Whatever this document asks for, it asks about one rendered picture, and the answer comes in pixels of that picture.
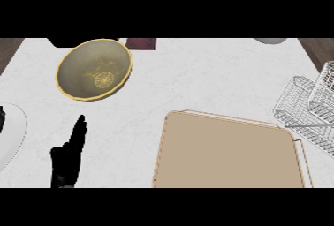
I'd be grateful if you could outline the white wire tiered basket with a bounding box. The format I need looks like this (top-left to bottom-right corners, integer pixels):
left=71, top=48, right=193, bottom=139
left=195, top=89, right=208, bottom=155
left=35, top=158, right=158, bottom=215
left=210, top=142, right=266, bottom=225
left=273, top=60, right=334, bottom=159

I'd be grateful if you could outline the gold-rimmed olive bowl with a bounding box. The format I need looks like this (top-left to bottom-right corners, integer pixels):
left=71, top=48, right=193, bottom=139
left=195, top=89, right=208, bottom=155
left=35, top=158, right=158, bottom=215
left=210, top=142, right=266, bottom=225
left=54, top=38, right=133, bottom=102

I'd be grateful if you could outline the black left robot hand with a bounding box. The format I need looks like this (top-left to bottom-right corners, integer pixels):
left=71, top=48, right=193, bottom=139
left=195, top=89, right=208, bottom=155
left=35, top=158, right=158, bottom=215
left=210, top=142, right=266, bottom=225
left=50, top=114, right=88, bottom=189

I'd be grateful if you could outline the beige tray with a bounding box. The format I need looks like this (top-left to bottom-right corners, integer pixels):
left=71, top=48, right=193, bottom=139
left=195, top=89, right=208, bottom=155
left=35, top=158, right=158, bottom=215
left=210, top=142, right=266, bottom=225
left=150, top=109, right=315, bottom=189

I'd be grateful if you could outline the dark object on plate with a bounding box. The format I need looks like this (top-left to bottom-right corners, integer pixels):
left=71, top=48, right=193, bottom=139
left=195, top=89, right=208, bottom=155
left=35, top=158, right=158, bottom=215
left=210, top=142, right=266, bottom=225
left=0, top=106, right=6, bottom=134

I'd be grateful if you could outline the white plate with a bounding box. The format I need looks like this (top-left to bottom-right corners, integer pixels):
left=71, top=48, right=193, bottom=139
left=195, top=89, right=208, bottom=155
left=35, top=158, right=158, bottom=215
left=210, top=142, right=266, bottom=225
left=0, top=102, right=28, bottom=172

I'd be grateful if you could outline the dark red box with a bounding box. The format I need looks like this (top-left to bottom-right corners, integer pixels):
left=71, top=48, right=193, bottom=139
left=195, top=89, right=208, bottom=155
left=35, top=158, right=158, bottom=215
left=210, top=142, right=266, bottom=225
left=125, top=38, right=158, bottom=51

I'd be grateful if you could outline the pale grey round object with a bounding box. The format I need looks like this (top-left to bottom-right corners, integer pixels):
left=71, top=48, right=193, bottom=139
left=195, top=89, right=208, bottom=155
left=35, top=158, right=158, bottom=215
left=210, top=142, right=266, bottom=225
left=251, top=38, right=289, bottom=46

